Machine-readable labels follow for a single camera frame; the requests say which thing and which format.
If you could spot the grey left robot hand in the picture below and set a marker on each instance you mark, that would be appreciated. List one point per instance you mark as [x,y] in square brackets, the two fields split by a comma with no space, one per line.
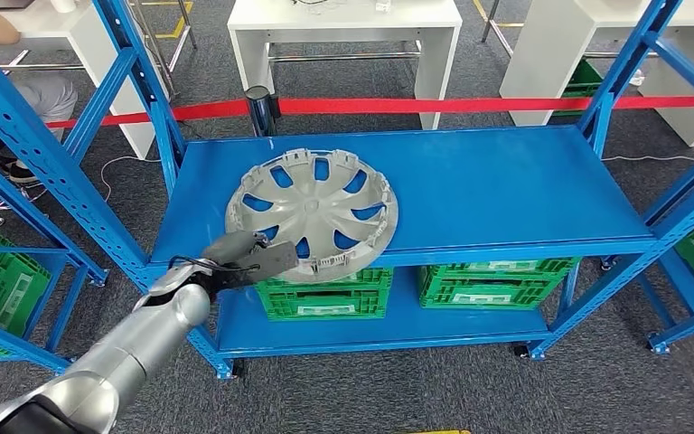
[233,248]

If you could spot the silver wheel hubcap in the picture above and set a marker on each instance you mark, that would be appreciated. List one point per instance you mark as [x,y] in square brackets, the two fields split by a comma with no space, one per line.
[317,206]

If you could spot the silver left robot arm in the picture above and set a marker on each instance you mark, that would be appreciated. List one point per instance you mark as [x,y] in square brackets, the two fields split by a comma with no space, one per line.
[143,335]

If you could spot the black shelf caster wheel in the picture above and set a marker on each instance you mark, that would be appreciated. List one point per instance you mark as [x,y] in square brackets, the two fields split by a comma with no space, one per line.
[237,369]
[521,352]
[607,262]

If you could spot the person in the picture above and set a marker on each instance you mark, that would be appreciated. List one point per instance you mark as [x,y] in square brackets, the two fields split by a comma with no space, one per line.
[42,99]

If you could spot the white crumpled object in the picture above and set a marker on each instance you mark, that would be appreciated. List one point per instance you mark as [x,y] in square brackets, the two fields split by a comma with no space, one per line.
[635,78]

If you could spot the black chrome stanchion post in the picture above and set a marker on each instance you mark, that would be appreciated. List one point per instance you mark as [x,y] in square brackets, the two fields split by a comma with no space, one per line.
[260,111]

